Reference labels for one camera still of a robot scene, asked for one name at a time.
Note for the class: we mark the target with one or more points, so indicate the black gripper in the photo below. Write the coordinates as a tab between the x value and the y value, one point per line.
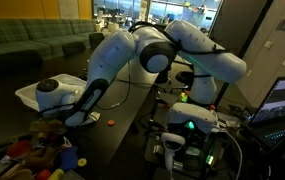
54	138

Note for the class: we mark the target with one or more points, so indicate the white red triangle toy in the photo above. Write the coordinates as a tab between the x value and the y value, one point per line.
66	142

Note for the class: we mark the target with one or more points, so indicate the brown plush toy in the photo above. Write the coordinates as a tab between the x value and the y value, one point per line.
40	159

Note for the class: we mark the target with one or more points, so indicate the yellow toy cup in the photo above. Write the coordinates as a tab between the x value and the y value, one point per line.
56	174

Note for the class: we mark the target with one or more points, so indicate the red ball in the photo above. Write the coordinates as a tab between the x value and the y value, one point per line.
43	175

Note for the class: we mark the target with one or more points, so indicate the short black block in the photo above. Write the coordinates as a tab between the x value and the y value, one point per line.
73	175

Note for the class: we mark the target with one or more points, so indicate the orange disc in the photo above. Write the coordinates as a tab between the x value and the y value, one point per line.
110	122

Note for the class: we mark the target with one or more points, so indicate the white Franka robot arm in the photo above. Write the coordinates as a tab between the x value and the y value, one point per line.
202	50

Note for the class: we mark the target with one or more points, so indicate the clear plastic storage container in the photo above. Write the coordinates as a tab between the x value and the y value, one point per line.
27	95

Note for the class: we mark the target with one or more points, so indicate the green plaid sofa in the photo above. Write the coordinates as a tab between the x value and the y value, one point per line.
22	36

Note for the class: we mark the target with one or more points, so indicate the white VR controller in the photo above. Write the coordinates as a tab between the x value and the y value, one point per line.
170	150

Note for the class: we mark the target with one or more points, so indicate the green glowing button box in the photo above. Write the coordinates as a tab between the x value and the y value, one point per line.
183	97

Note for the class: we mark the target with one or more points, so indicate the white VR headset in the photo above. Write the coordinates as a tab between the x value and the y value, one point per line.
192	115

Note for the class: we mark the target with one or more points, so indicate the black equipment rack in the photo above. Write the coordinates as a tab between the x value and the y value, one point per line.
195	160

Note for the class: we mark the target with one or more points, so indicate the black office chair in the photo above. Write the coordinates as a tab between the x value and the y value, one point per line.
183	77

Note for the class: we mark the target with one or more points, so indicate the large open laptop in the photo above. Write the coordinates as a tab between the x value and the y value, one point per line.
282	100

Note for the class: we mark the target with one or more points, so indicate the white wall switch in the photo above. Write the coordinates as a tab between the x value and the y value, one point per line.
269	44

